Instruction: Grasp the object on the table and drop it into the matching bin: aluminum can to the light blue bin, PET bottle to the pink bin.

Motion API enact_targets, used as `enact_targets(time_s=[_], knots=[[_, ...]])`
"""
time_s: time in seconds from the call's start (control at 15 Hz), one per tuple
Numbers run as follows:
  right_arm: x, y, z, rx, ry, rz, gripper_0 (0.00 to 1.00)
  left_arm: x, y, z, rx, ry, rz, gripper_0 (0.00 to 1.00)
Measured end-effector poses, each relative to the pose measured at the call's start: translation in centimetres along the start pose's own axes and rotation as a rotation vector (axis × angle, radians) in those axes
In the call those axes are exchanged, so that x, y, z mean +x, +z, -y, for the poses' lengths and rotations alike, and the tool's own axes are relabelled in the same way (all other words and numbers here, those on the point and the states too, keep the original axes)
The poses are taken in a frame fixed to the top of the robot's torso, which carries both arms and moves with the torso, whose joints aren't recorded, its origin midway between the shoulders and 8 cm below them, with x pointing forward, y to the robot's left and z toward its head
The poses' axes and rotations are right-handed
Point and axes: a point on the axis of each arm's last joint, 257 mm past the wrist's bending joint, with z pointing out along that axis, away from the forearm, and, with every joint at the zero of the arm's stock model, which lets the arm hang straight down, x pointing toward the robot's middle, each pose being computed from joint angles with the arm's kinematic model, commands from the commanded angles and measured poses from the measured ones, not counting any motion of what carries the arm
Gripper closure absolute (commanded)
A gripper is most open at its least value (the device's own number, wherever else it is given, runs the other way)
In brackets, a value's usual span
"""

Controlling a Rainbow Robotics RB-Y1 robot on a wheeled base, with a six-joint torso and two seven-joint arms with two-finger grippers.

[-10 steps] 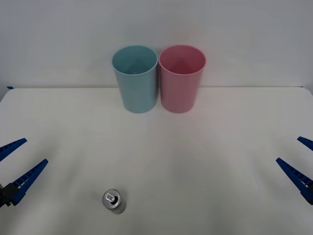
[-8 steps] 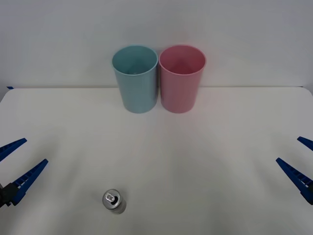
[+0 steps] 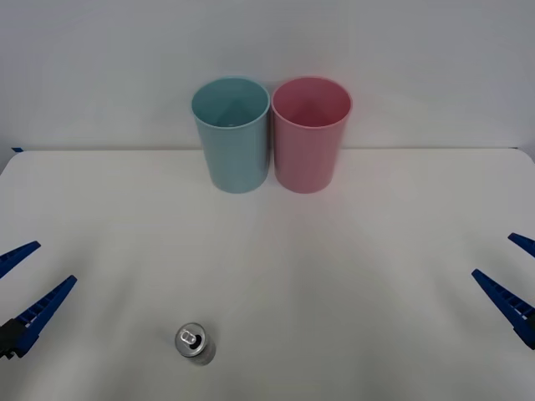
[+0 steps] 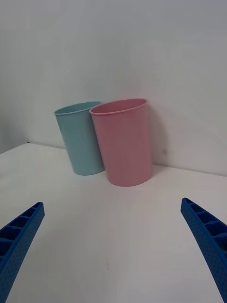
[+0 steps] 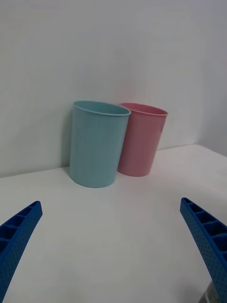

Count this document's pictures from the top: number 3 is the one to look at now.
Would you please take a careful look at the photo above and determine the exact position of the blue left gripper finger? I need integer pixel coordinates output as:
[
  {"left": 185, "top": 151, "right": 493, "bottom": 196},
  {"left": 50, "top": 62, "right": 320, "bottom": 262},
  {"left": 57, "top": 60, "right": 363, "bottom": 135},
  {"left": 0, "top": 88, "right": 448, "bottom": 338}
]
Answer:
[
  {"left": 0, "top": 274, "right": 79, "bottom": 361},
  {"left": 0, "top": 240, "right": 43, "bottom": 280}
]

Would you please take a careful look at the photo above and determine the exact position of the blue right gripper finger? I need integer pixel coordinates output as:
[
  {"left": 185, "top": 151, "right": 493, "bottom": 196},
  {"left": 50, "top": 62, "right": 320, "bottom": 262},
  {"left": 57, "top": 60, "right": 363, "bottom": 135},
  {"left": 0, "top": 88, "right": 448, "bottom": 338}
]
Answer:
[
  {"left": 507, "top": 232, "right": 535, "bottom": 259},
  {"left": 471, "top": 268, "right": 535, "bottom": 351}
]

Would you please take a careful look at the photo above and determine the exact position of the black drink can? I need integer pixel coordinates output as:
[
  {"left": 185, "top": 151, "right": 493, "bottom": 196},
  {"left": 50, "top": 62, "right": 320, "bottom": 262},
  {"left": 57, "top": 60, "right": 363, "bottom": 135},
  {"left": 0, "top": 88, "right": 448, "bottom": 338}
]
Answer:
[{"left": 174, "top": 322, "right": 217, "bottom": 368}]

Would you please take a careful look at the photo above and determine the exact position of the pink plastic bin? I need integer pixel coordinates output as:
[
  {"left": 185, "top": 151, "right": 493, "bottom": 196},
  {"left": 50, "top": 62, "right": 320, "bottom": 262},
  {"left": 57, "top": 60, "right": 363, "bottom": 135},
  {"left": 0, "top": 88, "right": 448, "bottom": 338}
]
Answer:
[{"left": 270, "top": 75, "right": 354, "bottom": 195}]

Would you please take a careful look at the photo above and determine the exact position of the pale blue plastic bin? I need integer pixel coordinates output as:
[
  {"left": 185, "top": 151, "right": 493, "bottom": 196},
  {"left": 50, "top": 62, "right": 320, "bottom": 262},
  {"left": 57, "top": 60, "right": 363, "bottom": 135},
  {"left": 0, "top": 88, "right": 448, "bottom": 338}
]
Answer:
[{"left": 191, "top": 75, "right": 271, "bottom": 195}]

